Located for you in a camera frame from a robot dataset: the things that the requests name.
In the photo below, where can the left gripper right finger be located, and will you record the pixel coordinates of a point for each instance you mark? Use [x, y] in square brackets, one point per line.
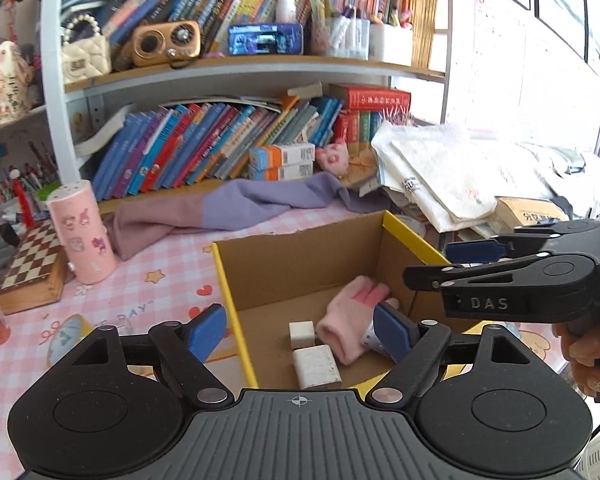
[416, 350]

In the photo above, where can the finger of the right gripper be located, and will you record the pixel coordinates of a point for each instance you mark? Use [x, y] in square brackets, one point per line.
[477, 251]

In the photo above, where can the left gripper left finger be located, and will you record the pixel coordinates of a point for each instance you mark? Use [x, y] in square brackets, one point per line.
[182, 351]

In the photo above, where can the white blue tube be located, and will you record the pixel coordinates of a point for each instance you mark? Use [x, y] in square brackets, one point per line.
[371, 342]

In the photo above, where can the white power adapter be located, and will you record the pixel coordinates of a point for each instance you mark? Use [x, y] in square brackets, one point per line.
[316, 368]

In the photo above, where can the white charger block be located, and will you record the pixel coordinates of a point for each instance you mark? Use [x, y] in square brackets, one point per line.
[301, 334]

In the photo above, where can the yellow cardboard box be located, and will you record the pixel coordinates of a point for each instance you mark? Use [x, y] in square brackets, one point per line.
[269, 281]

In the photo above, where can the person right hand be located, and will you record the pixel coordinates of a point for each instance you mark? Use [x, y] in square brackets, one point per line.
[582, 352]

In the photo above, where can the stack of old books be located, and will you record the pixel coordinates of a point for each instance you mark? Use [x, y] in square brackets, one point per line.
[511, 212]

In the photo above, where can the pink checked tablecloth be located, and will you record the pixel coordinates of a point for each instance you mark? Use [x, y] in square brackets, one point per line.
[174, 279]

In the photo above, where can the white tote bags pile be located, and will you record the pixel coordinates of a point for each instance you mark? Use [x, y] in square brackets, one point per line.
[456, 177]

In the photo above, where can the pink purple cloth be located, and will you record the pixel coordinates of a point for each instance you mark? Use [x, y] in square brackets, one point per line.
[233, 206]

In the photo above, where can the wooden chess board box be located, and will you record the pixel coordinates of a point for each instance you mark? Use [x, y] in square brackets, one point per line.
[36, 276]

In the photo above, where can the pink pig plush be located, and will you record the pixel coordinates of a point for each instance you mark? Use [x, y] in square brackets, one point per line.
[334, 158]

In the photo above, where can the pink sticker cylinder humidifier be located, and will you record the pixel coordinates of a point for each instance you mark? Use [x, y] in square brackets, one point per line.
[78, 224]

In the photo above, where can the orange white medicine box lower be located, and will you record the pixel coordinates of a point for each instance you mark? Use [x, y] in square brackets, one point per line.
[285, 173]

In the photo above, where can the orange white medicine box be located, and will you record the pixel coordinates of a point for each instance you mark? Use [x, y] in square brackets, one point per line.
[275, 156]
[285, 173]

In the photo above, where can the red dictionary book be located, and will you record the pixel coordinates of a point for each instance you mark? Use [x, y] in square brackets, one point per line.
[369, 98]

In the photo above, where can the row of colourful books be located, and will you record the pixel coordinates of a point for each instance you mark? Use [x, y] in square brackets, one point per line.
[208, 138]

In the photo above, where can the white green lid jar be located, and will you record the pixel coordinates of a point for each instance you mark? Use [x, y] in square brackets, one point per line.
[42, 194]

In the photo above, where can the orange white medicine box upper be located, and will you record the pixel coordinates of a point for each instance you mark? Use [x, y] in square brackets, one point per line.
[275, 156]

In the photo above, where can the red tassel ornament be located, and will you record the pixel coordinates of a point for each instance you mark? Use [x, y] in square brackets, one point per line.
[28, 220]

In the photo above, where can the white pen holder box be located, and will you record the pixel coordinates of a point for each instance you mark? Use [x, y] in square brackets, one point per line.
[347, 38]

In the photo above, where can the white shelf unit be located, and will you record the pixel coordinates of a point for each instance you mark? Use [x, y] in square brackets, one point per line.
[56, 139]

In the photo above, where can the wooden retro radio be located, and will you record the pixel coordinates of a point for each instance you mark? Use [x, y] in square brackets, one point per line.
[165, 43]

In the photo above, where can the blue phone screen box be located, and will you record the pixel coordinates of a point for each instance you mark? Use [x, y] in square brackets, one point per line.
[265, 39]

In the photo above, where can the white quilted pearl handbag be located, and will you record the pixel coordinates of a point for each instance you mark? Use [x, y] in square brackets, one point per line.
[85, 58]

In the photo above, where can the white rabbit figurine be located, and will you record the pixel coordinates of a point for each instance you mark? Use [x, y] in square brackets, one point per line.
[15, 78]

